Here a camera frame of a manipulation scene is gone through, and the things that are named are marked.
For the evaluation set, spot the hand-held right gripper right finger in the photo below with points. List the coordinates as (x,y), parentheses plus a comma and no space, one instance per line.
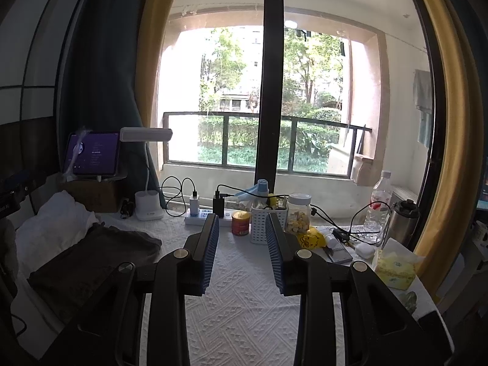
(275,259)

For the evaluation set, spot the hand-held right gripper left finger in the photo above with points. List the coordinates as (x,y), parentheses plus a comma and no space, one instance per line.
(211,251)

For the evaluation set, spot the dark brown shirt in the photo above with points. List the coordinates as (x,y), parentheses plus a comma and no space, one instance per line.
(95,259)

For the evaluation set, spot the white power strip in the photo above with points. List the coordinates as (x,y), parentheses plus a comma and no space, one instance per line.
(198,219)

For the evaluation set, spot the white plastic basket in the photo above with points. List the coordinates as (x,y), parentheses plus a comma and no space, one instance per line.
(259,225)

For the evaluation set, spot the red can yellow lid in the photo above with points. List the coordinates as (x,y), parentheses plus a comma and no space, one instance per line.
(240,224)

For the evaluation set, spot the yellow packet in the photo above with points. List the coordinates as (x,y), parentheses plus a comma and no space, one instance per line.
(310,240)

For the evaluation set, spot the black charger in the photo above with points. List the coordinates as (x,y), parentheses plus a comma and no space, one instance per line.
(219,206)

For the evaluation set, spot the white crumpled cloth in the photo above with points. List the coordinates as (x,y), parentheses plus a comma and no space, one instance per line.
(53,221)

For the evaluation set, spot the clear snack jar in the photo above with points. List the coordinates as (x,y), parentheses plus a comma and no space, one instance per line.
(298,215)

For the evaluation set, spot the white charger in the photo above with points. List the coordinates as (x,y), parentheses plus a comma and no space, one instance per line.
(194,205)

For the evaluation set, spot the dark phone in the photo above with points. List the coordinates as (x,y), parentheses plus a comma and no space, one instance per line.
(339,254)

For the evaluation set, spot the white textured tablecloth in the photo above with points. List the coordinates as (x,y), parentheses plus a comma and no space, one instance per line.
(244,320)

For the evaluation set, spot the cardboard box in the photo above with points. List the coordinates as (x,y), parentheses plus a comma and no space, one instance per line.
(91,196)

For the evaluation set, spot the white desk lamp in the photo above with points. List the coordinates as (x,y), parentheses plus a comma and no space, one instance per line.
(146,206)

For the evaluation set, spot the tablet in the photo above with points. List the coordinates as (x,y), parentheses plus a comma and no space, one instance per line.
(93,154)

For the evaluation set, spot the white earbud case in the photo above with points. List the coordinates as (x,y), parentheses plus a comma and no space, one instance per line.
(365,250)

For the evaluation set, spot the small black gadget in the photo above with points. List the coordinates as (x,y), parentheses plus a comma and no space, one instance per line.
(126,209)

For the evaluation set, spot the clear water bottle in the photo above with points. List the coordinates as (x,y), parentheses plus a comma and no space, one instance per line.
(379,202)

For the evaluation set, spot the yellow green tissue box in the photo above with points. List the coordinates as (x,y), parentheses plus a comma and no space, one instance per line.
(398,268)

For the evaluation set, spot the steel thermos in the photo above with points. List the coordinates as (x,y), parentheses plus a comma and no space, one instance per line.
(402,223)

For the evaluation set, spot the teal curtain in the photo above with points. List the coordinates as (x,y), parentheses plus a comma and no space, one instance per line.
(103,84)

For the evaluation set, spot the yellow curtain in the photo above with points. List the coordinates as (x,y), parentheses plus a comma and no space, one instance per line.
(156,45)
(446,122)

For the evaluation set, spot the hanging pale garment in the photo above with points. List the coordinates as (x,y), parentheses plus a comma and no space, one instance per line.
(423,103)

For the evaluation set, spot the computer monitor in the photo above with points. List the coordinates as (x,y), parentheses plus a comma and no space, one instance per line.
(482,194)

